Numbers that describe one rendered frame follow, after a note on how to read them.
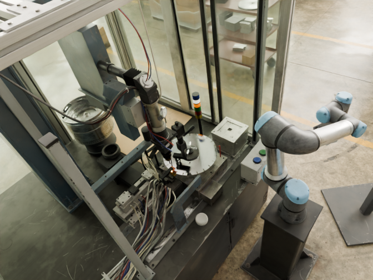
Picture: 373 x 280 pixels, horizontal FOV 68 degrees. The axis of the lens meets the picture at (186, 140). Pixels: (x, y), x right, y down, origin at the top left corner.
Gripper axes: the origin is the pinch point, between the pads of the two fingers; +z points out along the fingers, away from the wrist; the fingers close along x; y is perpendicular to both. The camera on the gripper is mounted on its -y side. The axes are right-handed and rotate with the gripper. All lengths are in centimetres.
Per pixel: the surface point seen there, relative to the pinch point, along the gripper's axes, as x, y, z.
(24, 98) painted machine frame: -10, -149, -61
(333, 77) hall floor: 186, 88, 90
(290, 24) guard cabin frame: 13, -25, -69
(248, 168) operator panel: -11.7, -45.9, 3.0
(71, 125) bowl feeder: 18, -155, -17
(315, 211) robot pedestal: -34.4, -12.6, 16.3
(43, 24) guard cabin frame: -66, -90, -112
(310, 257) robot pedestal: -32, -2, 89
